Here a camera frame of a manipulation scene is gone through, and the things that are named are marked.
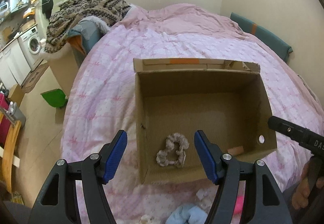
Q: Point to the bright pink soft item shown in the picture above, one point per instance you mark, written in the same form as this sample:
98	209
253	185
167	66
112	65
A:
239	204

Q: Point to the teal jacket with fur trim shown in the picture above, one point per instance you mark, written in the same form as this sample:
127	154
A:
84	33

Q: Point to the brown doormat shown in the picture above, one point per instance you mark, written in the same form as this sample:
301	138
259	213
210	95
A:
34	77

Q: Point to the grey bin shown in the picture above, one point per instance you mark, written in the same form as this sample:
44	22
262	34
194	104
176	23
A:
18	115

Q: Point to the beige knitted scrunchie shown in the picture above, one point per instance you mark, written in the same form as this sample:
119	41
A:
173	150

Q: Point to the pink patterned quilt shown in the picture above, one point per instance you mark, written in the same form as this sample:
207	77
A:
106	82

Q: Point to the white washing machine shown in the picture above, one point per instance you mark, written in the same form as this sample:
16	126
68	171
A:
31	42

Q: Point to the magenta bag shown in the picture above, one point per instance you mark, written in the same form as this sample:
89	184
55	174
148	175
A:
3	122

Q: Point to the white fluffy soft item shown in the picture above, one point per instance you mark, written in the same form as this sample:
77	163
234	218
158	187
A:
202	195

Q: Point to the cream fluffy soft item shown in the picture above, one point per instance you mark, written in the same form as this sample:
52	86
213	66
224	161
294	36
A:
149	219

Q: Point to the white microwave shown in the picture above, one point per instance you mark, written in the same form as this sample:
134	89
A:
4	8

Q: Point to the wooden chair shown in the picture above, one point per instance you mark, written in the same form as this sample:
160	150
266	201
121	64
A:
10	143

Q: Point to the person's right hand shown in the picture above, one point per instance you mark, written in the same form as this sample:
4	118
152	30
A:
300	195

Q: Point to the light blue fluffy scrunchie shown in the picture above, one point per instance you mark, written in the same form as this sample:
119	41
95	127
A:
186	214

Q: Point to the small brown cardboard box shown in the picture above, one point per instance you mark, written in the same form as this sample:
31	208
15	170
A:
15	93

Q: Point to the teal cushion with orange band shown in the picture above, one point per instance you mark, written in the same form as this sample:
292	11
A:
263	35

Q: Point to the white kitchen cabinet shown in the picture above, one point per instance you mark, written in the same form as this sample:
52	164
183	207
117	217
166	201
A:
11	62

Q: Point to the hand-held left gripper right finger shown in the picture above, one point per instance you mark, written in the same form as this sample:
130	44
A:
206	157

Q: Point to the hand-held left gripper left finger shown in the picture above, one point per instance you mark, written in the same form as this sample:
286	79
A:
116	157

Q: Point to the green dustpan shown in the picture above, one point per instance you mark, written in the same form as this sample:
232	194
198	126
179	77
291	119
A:
53	98

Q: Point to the black hanging garment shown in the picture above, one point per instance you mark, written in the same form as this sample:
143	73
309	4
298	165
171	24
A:
47	3

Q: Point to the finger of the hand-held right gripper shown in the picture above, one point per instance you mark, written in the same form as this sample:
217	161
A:
284	127

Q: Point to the brown patterned knit blanket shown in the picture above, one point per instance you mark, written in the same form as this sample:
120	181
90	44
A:
83	11

